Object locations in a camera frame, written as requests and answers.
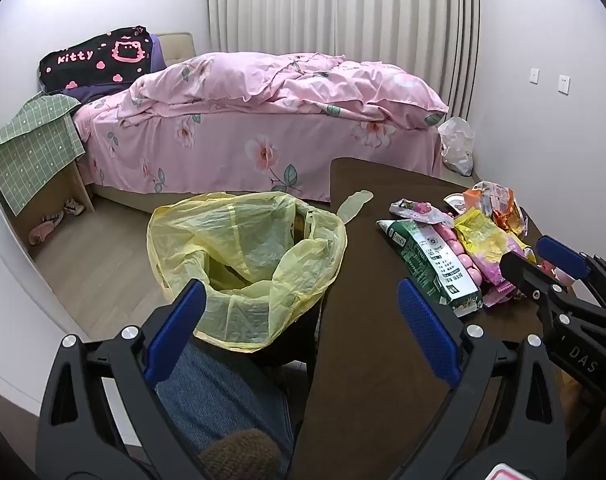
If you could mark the bed with pink floral sheet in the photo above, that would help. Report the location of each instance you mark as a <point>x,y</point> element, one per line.
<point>223,145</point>

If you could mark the white wall outlet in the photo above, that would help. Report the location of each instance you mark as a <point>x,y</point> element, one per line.
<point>563,84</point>

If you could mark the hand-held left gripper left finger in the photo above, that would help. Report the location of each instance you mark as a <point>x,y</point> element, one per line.
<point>183,320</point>

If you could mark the white rounded pouch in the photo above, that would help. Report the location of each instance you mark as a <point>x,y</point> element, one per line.
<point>455,201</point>

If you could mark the green white packet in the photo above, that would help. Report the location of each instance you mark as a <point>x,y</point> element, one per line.
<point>433,260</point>

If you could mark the fuzzy brown garment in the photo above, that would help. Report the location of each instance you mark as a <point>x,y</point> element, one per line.
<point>240,455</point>

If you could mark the pink floral duvet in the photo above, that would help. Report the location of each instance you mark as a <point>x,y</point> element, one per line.
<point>308,85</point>

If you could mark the white wall switch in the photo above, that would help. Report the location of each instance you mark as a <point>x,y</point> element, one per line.
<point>534,75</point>

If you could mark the black Hello Kitty pillow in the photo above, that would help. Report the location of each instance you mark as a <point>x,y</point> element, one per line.
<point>83,65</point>

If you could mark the green checked cloth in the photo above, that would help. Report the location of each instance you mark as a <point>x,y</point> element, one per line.
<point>33,145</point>

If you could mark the yellow pink snack packet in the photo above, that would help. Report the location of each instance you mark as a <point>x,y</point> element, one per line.
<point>483,240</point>

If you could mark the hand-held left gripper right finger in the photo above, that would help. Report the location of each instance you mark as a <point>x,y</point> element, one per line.
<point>423,320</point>

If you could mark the beige headboard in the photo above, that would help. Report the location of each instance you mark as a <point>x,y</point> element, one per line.
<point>178,47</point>

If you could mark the person's leg in jeans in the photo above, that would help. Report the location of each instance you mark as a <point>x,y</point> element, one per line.
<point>218,395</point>

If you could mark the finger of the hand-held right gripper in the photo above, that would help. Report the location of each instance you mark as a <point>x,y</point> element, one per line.
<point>563,256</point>
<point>528,274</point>

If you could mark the pink white printed wrapper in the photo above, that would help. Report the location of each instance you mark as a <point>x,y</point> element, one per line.
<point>418,210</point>

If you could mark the pink caterpillar toy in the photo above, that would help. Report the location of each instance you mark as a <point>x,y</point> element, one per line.
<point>457,247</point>

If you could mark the pleated white curtain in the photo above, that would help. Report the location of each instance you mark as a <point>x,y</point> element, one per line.
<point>358,10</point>

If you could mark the orange snack packet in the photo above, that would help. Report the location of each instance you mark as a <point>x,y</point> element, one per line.
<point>500,202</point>

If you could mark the cardboard box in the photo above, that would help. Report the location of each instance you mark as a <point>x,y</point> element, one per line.
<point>83,182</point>

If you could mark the pink slippers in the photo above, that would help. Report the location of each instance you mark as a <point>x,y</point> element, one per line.
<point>43,232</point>

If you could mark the white plastic bag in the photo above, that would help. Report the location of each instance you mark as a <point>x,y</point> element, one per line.
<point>455,145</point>

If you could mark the white shoes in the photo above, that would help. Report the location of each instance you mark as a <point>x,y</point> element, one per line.
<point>73,207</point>

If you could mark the black waste bin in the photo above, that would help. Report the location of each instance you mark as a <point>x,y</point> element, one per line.
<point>288,342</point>

